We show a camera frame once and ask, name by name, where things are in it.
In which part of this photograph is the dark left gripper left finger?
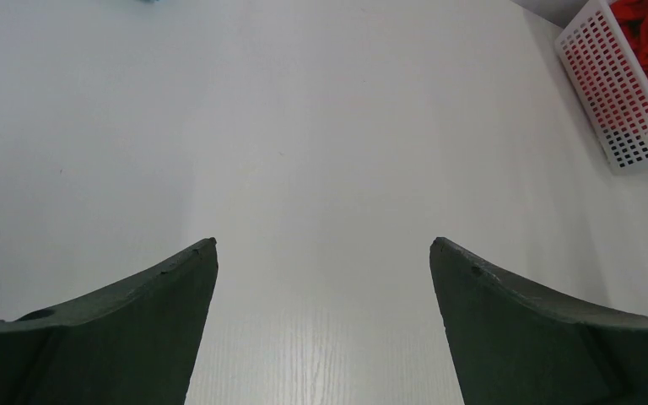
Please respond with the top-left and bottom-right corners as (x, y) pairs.
(0, 238), (219, 404)

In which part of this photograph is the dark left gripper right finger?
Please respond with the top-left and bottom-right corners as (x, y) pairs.
(429, 237), (648, 404)

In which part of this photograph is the white perforated plastic basket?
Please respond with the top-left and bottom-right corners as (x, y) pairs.
(554, 1), (648, 175)

